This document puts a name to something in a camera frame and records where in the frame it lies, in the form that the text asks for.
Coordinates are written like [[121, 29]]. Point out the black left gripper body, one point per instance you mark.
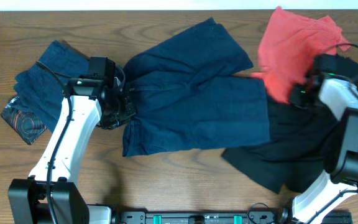
[[119, 109]]

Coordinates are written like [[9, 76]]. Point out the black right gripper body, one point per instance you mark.
[[300, 98]]

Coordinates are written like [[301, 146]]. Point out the navy blue shorts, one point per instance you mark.
[[188, 96]]

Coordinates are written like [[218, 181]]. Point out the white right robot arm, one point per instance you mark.
[[339, 179]]

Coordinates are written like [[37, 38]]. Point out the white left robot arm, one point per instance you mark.
[[50, 193]]

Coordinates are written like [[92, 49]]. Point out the red t-shirt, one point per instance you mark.
[[288, 47]]

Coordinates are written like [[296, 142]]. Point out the black garment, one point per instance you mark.
[[300, 138]]

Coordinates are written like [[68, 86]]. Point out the folded navy blue garment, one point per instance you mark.
[[37, 88]]

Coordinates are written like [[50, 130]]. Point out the black orange patterned folded cloth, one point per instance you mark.
[[22, 120]]

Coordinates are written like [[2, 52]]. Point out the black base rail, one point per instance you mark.
[[141, 217]]

